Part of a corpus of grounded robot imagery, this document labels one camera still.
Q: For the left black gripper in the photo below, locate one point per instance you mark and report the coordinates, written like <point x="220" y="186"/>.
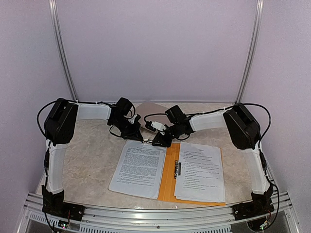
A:
<point x="132" y="135"/>

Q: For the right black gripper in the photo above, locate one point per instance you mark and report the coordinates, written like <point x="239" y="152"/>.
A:
<point x="164" y="143"/>

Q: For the white printed sheet dense text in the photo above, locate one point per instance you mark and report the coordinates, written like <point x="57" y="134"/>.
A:
<point x="139" y="170"/>

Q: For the orange folder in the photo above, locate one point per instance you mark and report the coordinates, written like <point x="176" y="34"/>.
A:
<point x="167" y="187"/>

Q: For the white printed sheet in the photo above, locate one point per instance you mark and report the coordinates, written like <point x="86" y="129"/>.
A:
<point x="200" y="177"/>

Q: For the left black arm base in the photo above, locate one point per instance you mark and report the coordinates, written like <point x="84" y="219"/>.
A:
<point x="63" y="210"/>

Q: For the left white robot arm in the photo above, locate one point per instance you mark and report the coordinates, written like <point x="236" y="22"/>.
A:
<point x="59" y="128"/>

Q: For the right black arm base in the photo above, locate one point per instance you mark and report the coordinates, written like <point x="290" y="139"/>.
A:
<point x="259" y="205"/>

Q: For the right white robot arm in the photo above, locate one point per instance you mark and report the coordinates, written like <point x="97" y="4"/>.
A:
<point x="244" y="131"/>

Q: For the orange folder edge clip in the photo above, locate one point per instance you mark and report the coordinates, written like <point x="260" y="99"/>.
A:
<point x="147" y="141"/>

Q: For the orange folder centre clip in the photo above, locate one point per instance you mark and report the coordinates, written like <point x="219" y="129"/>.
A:
<point x="177" y="169"/>

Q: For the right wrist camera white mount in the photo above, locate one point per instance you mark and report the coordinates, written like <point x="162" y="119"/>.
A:
<point x="155" y="126"/>

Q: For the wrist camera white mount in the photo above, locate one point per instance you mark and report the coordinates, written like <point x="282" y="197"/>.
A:
<point x="155" y="126"/>
<point x="135" y="119"/>

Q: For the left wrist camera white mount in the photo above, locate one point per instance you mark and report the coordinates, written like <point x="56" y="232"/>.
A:
<point x="135" y="119"/>

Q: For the left aluminium frame post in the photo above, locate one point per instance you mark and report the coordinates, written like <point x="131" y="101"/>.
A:
<point x="61" y="49"/>

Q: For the aluminium frame post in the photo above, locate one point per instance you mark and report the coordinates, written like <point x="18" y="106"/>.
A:
<point x="61" y="49"/>
<point x="251" y="50"/>

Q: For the right aluminium frame post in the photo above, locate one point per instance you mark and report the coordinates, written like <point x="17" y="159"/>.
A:
<point x="251" y="50"/>

